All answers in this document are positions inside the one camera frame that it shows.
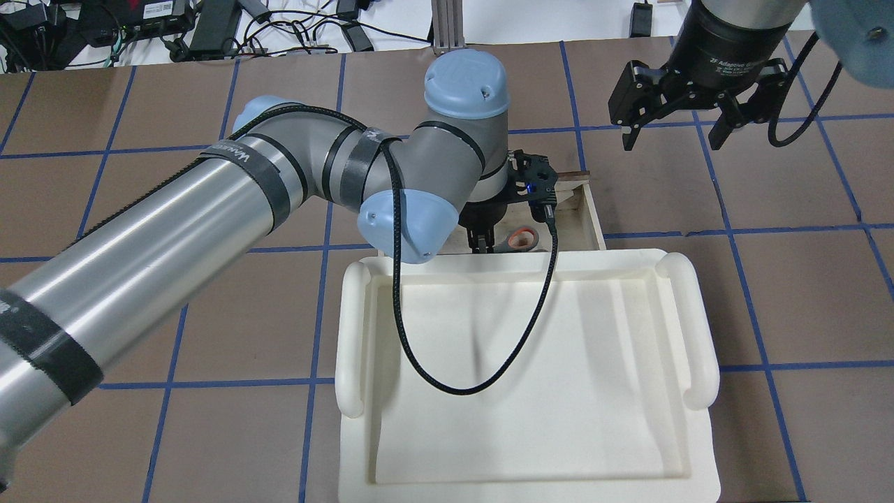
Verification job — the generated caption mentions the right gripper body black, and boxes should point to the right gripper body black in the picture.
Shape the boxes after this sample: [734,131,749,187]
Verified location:
[667,1,791,92]

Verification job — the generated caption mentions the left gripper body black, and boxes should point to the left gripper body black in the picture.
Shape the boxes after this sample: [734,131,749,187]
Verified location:
[459,201,508,235]

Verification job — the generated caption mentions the grey orange scissors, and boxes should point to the grey orange scissors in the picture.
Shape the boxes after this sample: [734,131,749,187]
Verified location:
[494,226,539,254]

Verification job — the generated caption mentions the dark wooden drawer box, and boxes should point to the dark wooden drawer box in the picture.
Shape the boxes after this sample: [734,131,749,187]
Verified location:
[377,170,607,258]

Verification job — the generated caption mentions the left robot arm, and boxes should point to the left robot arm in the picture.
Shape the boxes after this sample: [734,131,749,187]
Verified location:
[1,48,511,489]

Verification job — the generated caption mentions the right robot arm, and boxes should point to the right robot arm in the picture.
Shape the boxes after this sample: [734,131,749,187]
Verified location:
[608,1,893,152]

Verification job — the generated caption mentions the white plastic tray box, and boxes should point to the white plastic tray box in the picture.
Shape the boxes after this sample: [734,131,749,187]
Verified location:
[335,249,721,502]

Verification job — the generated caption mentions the black power adapter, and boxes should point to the black power adapter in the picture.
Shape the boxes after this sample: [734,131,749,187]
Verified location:
[189,1,242,61]

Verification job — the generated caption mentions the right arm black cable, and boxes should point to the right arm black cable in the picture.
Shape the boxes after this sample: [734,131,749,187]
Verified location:
[767,31,846,147]

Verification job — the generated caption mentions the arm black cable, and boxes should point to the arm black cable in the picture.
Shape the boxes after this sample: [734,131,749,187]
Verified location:
[767,31,846,147]
[241,105,559,397]

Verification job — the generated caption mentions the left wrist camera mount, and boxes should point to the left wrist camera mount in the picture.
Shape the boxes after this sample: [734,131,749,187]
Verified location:
[508,150,558,225]

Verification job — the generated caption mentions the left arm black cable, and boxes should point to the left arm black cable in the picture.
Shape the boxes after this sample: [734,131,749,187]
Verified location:
[241,105,559,397]

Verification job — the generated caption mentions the aluminium frame post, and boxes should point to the aluminium frame post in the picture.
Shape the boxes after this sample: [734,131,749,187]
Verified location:
[431,0,467,57]

